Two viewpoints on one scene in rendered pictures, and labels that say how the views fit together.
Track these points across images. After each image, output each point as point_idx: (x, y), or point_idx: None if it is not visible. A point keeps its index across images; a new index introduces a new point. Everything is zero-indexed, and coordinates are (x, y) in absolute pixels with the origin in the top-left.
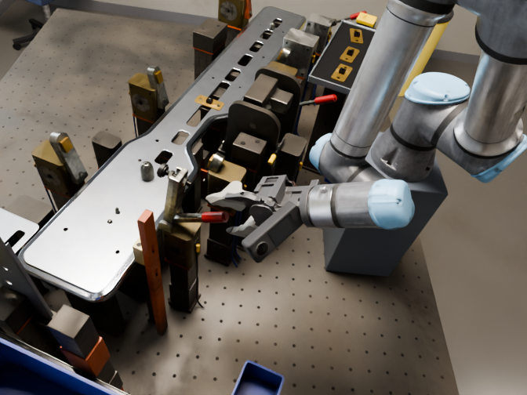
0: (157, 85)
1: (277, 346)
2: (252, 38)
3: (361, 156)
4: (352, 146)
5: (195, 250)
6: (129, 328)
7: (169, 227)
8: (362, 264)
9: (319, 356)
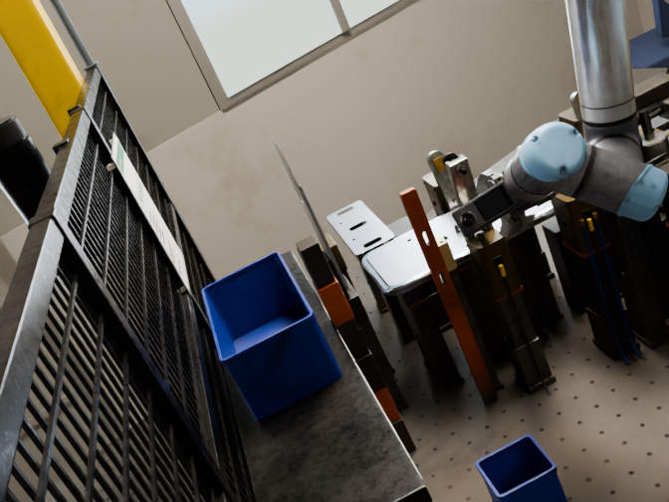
0: (580, 115)
1: (607, 463)
2: None
3: (602, 123)
4: (585, 108)
5: (501, 274)
6: (461, 387)
7: None
8: None
9: (659, 499)
